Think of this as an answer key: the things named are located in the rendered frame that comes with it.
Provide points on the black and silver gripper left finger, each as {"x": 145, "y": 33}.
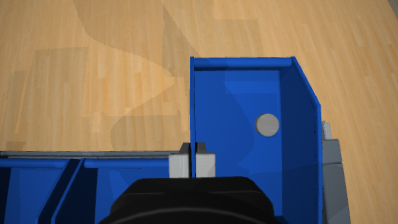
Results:
{"x": 180, "y": 164}

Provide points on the dark grey metal shelf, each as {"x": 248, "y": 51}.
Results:
{"x": 335, "y": 207}

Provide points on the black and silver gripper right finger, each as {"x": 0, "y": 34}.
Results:
{"x": 205, "y": 162}

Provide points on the blue open-front bin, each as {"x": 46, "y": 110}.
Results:
{"x": 95, "y": 185}
{"x": 24, "y": 188}
{"x": 229, "y": 94}

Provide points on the grey metal disc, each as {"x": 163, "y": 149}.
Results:
{"x": 267, "y": 124}

